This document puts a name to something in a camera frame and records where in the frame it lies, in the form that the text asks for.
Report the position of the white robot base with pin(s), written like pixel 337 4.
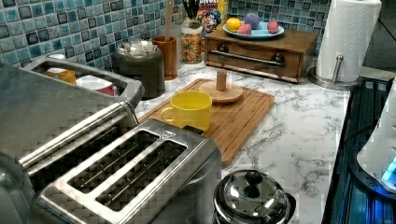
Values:
pixel 374 159

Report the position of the tea bags in canister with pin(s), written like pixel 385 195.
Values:
pixel 139 48

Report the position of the orange cup in rack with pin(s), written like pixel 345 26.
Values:
pixel 62 74

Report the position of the yellow ceramic mug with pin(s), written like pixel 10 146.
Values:
pixel 189 108

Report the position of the round wooden mug stand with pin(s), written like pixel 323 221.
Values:
pixel 220 90

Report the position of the stainless steel two-slot toaster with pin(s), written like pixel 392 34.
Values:
pixel 154 174

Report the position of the brown wooden utensil holder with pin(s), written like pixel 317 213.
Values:
pixel 168 46

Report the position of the dark grey round canister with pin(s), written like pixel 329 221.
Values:
pixel 147 68

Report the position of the glass jar of cereal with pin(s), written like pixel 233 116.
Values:
pixel 191 41

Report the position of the orange fruit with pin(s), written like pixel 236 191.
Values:
pixel 233 24

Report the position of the pink fruit left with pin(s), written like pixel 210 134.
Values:
pixel 244 29

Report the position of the pink fruit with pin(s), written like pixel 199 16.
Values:
pixel 244 29
pixel 272 27

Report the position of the steel pot with lid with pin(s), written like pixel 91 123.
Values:
pixel 251 197

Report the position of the cereal box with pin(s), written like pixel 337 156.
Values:
pixel 210 15

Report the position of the light blue plate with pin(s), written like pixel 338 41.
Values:
pixel 260 33

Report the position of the wooden drawer box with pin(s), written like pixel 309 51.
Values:
pixel 286 57

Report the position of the purple fruit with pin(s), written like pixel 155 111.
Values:
pixel 253 20

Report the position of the red and white bowl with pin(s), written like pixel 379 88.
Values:
pixel 96 84

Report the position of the pink fruit right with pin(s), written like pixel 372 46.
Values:
pixel 272 27

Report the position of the grey metal dish rack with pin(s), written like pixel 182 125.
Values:
pixel 50 127

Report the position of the steel paper towel holder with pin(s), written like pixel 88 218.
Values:
pixel 334 83

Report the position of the white paper towel roll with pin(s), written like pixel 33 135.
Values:
pixel 348 31

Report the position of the wooden spoon handle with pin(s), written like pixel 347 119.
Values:
pixel 168 19

